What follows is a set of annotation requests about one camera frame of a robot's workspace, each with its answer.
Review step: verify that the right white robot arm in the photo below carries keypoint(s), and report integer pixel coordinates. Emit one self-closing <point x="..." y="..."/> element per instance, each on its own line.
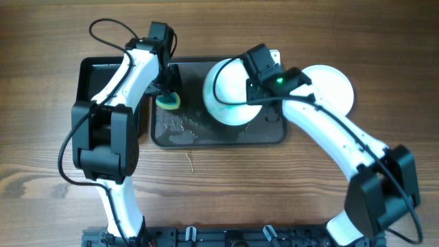
<point x="383" y="190"/>

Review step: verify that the green yellow sponge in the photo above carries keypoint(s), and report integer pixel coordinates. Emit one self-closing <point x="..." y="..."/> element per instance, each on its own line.
<point x="170" y="101"/>

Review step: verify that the white plate top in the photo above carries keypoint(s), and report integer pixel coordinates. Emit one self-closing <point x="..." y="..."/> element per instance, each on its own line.
<point x="230" y="88"/>

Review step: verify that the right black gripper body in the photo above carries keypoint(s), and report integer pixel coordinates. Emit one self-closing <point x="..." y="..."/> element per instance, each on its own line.
<point x="254" y="93"/>

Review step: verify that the white plate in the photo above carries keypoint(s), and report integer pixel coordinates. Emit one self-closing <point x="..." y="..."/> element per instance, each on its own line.
<point x="333" y="86"/>
<point x="230" y="88"/>

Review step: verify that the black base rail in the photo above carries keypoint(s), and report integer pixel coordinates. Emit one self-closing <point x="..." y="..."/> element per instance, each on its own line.
<point x="295" y="236"/>

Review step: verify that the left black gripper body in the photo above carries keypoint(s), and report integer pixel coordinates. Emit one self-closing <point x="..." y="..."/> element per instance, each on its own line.
<point x="165" y="79"/>

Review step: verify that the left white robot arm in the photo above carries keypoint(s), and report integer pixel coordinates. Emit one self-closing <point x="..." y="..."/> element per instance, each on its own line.
<point x="104" y="133"/>

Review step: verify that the grey serving tray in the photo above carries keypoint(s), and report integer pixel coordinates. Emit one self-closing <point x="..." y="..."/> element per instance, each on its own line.
<point x="191" y="126"/>

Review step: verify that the black water tray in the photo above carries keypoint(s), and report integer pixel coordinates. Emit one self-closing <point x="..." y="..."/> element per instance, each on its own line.
<point x="95" y="73"/>

